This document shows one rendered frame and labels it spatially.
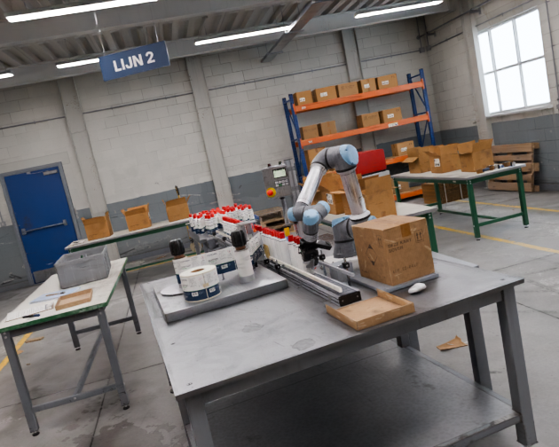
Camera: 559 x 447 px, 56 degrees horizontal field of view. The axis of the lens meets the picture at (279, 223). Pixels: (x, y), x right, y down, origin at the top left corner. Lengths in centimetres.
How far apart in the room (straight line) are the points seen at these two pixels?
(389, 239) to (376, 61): 936
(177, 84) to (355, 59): 367
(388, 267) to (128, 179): 853
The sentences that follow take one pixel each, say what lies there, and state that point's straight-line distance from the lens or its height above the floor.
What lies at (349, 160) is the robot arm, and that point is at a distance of 280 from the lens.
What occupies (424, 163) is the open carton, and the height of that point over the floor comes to 91.
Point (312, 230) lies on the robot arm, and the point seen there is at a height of 116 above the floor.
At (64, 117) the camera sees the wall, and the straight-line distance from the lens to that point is 1076.
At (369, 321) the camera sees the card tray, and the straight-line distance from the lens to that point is 210.
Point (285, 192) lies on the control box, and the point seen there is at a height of 131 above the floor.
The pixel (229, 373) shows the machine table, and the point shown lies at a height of 83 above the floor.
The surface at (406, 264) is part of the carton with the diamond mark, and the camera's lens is 251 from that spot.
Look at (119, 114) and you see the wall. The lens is 1066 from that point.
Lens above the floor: 158
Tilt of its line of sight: 8 degrees down
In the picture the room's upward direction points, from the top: 12 degrees counter-clockwise
